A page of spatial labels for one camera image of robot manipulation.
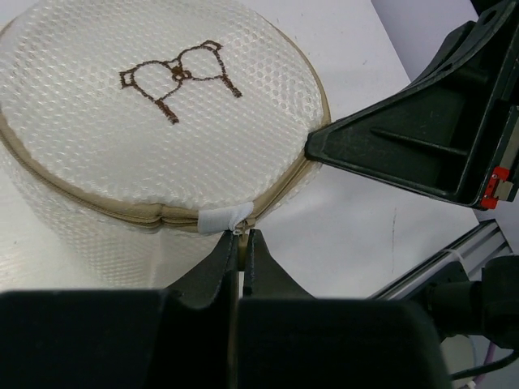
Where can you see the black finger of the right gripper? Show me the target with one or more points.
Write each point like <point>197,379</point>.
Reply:
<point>425,138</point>

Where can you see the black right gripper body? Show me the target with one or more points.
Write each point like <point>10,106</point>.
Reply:
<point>494,163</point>

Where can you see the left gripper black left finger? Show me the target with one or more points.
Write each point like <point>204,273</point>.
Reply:
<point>213,281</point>

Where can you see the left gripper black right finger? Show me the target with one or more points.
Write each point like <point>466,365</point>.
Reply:
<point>264,277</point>

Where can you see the aluminium rail frame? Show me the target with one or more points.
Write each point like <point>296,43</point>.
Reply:
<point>461,260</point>

